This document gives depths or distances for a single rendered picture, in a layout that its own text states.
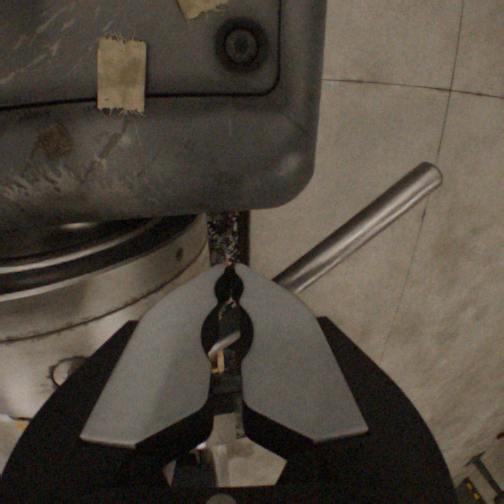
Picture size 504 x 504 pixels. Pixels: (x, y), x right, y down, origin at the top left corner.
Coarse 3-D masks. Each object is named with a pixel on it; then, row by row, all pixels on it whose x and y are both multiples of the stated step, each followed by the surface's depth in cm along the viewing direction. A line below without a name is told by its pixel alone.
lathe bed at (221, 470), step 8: (216, 376) 77; (208, 448) 100; (216, 448) 97; (224, 448) 98; (184, 456) 114; (192, 456) 114; (200, 456) 99; (208, 456) 103; (216, 456) 100; (224, 456) 101; (176, 464) 109; (184, 464) 111; (192, 464) 111; (216, 464) 103; (224, 464) 104; (216, 472) 111; (224, 472) 108; (216, 480) 115; (224, 480) 112
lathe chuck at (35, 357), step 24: (192, 264) 26; (168, 288) 23; (120, 312) 20; (144, 312) 22; (48, 336) 18; (72, 336) 19; (96, 336) 20; (0, 360) 17; (24, 360) 18; (48, 360) 18; (0, 384) 18; (24, 384) 19; (48, 384) 19; (0, 408) 20; (24, 408) 20
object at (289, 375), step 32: (256, 288) 10; (256, 320) 9; (288, 320) 9; (256, 352) 8; (288, 352) 8; (320, 352) 8; (256, 384) 7; (288, 384) 7; (320, 384) 7; (256, 416) 6; (288, 416) 6; (320, 416) 6; (352, 416) 6; (288, 448) 6
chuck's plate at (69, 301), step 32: (160, 224) 27; (192, 224) 25; (32, 256) 20; (64, 256) 20; (96, 256) 21; (128, 256) 20; (160, 256) 22; (192, 256) 26; (0, 288) 17; (32, 288) 16; (64, 288) 17; (96, 288) 18; (128, 288) 20; (0, 320) 16; (32, 320) 17; (64, 320) 18
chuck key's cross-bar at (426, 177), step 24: (432, 168) 10; (384, 192) 11; (408, 192) 10; (360, 216) 11; (384, 216) 11; (336, 240) 11; (360, 240) 11; (312, 264) 11; (336, 264) 11; (288, 288) 12
